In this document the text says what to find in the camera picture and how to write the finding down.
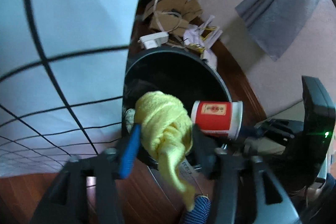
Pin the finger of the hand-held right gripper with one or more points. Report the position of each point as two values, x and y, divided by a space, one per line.
253 148
273 128

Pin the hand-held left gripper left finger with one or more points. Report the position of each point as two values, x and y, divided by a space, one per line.
130 150

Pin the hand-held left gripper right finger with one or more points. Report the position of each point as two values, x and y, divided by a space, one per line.
206 158

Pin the paper cup with red label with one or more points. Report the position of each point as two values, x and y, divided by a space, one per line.
212 116

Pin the yellow knotted cloth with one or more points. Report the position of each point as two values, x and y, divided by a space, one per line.
162 119

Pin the black trash bin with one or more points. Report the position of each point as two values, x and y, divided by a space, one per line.
183 77

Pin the person's right hand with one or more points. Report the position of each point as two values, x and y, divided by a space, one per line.
316 192

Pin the blue striped slipper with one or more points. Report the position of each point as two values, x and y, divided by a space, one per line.
197 209

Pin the long grey curtain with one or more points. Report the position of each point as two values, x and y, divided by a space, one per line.
278 11

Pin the white power strip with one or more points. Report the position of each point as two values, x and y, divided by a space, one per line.
155 40

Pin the white black checkered tablecloth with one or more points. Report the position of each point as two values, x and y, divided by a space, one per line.
65 29

